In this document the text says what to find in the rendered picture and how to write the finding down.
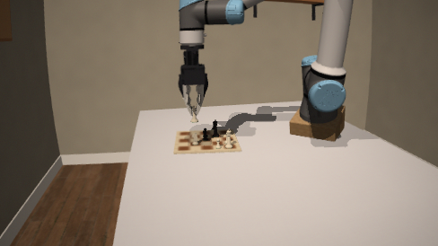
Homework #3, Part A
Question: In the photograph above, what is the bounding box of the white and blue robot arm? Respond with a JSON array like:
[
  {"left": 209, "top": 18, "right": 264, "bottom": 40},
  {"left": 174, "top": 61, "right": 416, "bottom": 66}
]
[{"left": 179, "top": 0, "right": 354, "bottom": 124}]

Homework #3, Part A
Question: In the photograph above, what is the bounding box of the brown and tan chessboard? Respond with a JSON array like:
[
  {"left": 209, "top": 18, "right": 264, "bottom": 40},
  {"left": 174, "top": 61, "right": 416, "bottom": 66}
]
[{"left": 173, "top": 129, "right": 241, "bottom": 154}]

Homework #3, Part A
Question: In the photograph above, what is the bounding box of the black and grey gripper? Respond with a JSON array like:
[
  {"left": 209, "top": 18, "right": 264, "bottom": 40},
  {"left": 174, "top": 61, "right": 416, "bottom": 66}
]
[{"left": 179, "top": 45, "right": 208, "bottom": 116}]

